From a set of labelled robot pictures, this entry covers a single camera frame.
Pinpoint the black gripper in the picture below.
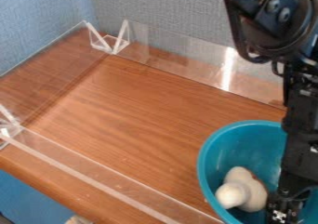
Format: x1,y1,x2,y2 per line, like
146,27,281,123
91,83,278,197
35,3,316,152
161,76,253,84
266,134,318,224

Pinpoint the blue plastic bowl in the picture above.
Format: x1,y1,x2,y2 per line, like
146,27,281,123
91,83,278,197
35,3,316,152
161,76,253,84
197,120,318,224

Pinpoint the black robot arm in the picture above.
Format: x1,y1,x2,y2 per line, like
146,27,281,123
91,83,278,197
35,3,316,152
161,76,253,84
224,0,318,224

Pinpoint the clear acrylic corner bracket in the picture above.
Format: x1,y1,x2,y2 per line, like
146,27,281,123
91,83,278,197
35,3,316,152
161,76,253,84
86,20,131,55

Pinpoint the black cable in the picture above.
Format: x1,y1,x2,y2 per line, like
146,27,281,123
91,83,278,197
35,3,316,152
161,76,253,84
225,1,273,64

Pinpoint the clear acrylic front panel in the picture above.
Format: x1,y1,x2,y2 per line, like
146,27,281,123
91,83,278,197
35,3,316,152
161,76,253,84
0,104,222,224

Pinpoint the clear acrylic back panel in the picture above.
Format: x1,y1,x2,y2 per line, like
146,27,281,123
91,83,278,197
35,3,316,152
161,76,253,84
117,20,286,110

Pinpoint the clear acrylic left panel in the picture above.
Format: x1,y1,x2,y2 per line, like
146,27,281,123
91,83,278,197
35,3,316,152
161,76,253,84
0,20,109,92

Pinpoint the clear acrylic panel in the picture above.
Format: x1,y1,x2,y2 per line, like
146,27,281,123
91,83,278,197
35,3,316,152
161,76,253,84
0,104,222,224
117,20,286,110
0,20,109,92

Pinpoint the white brown toy mushroom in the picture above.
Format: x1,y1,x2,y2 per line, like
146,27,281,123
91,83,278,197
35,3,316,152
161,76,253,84
216,166,269,213

